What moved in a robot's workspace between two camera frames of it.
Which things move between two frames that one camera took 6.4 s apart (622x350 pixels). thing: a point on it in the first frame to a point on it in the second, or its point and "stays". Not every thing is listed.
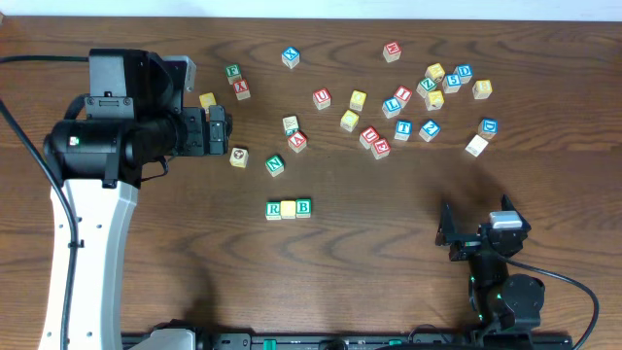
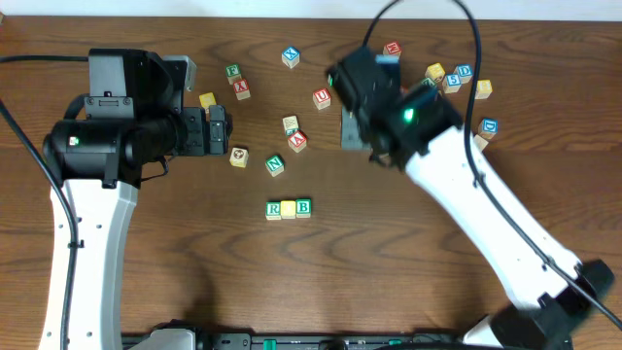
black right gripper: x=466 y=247 to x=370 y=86
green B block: x=303 y=208 stays
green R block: x=273 y=210 stays
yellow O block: x=288 y=209 stays
